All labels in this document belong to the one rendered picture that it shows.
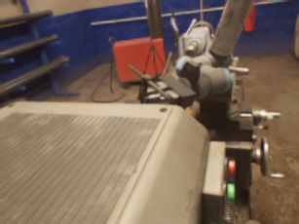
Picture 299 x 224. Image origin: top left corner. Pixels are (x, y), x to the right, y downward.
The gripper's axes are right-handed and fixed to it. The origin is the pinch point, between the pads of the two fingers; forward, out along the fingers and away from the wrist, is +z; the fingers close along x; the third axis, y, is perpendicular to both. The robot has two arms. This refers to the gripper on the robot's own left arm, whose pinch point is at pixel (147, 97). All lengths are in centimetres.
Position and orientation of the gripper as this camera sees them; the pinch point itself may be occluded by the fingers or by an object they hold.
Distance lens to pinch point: 66.9
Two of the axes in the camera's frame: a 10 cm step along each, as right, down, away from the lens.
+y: -1.3, 8.0, 5.8
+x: -5.3, -5.5, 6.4
